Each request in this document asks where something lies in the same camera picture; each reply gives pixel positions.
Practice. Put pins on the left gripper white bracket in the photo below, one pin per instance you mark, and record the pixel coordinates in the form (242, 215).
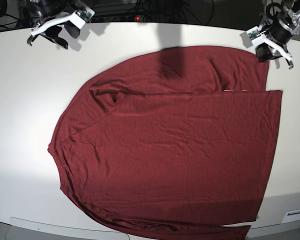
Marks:
(270, 43)

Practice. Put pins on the white label plate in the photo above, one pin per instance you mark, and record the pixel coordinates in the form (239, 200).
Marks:
(291, 216)

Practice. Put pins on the dark red long-sleeve shirt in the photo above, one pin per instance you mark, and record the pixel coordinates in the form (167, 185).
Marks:
(176, 144)

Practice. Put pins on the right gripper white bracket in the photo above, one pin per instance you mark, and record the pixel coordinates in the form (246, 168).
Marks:
(50, 27)

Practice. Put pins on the black power strip red light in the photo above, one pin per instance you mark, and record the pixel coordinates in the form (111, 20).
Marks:
(122, 18)

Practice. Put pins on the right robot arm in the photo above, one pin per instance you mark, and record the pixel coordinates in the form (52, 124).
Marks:
(53, 14)

